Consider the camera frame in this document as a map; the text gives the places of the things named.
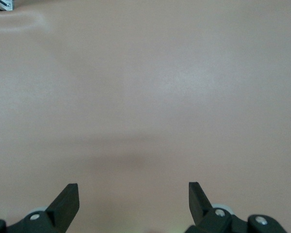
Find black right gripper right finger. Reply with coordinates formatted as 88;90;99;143
185;182;248;233

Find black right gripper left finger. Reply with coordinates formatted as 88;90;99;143
6;183;80;233

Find brown table mat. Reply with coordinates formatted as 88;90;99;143
0;0;291;233

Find aluminium frame profile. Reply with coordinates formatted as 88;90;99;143
0;0;14;11

